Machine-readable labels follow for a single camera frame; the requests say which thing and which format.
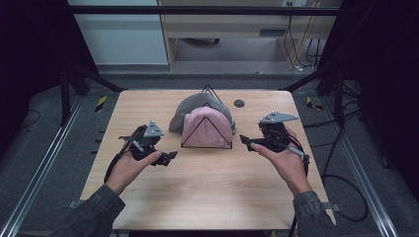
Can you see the grey metal table bracket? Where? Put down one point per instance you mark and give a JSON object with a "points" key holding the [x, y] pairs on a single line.
{"points": [[74, 203], [333, 207]]}

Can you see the aluminium floor rail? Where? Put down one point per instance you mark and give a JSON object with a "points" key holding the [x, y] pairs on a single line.
{"points": [[362, 174], [42, 168]]}

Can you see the person's right hand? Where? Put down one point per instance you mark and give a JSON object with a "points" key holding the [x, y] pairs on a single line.
{"points": [[291, 168]]}

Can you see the black horizontal frame bar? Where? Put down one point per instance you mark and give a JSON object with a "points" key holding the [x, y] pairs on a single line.
{"points": [[197, 10]]}

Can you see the black frame strut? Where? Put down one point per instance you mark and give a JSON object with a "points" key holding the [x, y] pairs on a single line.
{"points": [[339, 98], [65, 95]]}

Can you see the dark round table grommet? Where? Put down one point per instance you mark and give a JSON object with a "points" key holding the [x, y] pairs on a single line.
{"points": [[239, 103]]}

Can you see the person's left hand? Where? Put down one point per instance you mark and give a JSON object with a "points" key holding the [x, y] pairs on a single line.
{"points": [[128, 171]]}

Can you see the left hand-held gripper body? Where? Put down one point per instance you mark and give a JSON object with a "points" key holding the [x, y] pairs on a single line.
{"points": [[145, 144]]}

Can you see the pink knit beanie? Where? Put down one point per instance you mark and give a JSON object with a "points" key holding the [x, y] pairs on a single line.
{"points": [[206, 131]]}

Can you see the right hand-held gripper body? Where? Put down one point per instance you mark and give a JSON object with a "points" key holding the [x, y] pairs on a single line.
{"points": [[275, 135]]}

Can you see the dark curtain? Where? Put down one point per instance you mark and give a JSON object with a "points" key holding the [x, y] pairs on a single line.
{"points": [[385, 65], [33, 49]]}

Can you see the grey cap with ear flaps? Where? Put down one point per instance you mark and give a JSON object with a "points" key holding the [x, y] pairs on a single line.
{"points": [[191, 103]]}

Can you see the white cabinet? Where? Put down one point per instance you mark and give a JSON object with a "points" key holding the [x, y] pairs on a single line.
{"points": [[122, 39]]}

